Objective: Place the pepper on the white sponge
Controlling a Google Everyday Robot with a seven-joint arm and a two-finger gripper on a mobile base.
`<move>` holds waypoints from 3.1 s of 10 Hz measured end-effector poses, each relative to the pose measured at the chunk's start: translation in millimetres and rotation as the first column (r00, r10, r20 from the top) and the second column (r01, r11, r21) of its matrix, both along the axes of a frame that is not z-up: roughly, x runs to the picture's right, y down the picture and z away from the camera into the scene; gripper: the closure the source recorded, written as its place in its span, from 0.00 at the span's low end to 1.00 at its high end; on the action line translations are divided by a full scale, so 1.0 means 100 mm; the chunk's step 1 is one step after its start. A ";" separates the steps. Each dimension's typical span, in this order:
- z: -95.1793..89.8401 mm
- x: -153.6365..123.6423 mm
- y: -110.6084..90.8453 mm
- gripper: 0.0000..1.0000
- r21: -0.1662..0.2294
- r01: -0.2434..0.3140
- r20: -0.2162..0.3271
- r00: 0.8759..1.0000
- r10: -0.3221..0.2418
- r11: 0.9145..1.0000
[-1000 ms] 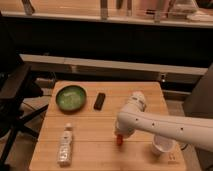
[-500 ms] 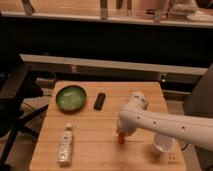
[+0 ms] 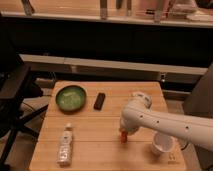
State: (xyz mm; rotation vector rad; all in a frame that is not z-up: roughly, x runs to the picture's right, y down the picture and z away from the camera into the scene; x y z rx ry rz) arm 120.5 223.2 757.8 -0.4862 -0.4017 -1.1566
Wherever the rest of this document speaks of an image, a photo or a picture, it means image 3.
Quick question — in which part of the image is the red pepper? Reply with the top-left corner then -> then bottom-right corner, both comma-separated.
120,131 -> 128,143

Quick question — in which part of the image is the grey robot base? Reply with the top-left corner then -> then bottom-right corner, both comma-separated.
183,63 -> 213,171

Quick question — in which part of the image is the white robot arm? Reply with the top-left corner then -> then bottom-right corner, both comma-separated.
120,91 -> 213,151

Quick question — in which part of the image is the black rectangular block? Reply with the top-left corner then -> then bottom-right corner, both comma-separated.
94,93 -> 105,110

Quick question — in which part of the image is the green bowl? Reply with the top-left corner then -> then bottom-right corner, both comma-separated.
55,85 -> 87,112

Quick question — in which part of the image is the clear plastic bottle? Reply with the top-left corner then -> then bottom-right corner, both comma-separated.
57,123 -> 73,167

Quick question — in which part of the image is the black office chair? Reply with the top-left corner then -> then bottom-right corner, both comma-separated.
0,19 -> 50,168

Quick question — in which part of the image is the black cable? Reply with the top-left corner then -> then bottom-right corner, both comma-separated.
179,139 -> 190,151

